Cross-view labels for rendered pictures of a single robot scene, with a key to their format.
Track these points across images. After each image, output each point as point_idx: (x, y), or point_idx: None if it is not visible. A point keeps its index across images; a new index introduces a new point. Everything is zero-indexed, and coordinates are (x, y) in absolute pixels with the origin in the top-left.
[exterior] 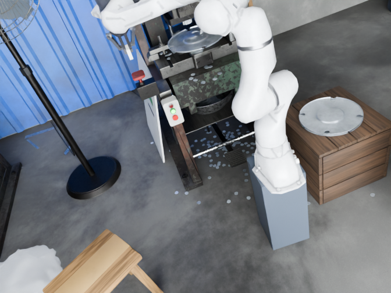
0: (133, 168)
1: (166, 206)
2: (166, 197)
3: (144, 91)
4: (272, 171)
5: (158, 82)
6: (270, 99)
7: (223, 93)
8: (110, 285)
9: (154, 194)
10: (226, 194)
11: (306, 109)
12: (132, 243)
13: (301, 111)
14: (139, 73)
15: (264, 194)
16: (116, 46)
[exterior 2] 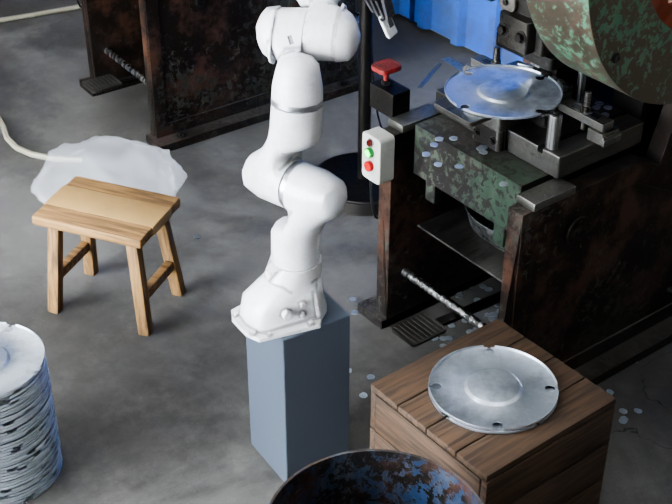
0: None
1: None
2: (336, 289)
3: (375, 95)
4: (249, 287)
5: (427, 107)
6: (270, 183)
7: None
8: (89, 228)
9: (341, 272)
10: (364, 364)
11: (506, 354)
12: (228, 277)
13: (499, 349)
14: (387, 65)
15: None
16: (366, 3)
